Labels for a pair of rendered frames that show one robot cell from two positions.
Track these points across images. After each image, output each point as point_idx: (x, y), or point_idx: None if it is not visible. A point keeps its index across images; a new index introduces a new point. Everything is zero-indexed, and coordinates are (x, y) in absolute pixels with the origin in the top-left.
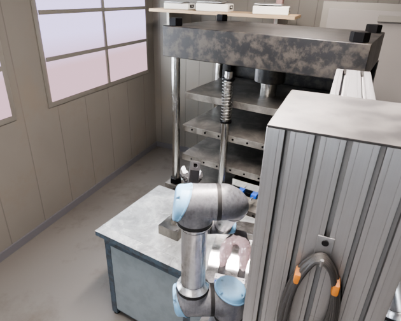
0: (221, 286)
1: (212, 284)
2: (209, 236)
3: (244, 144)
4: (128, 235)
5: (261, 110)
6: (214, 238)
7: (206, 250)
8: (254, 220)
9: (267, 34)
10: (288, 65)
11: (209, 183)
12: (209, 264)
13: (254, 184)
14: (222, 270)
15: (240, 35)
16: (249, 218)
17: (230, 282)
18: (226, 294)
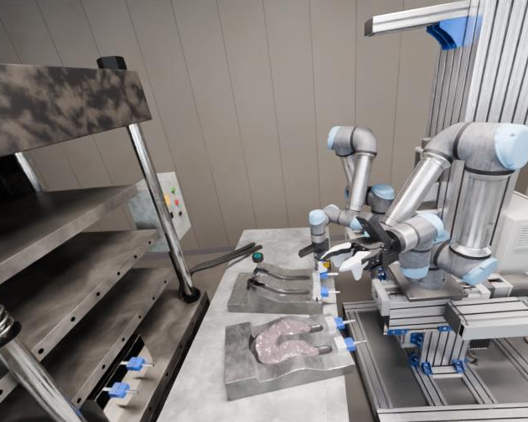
0: (442, 234)
1: (444, 243)
2: (249, 411)
3: (70, 326)
4: None
5: (46, 246)
6: (251, 400)
7: (284, 400)
8: (190, 359)
9: None
10: (76, 123)
11: (477, 125)
12: (323, 367)
13: (125, 353)
14: (321, 350)
15: None
16: (187, 367)
17: None
18: (443, 230)
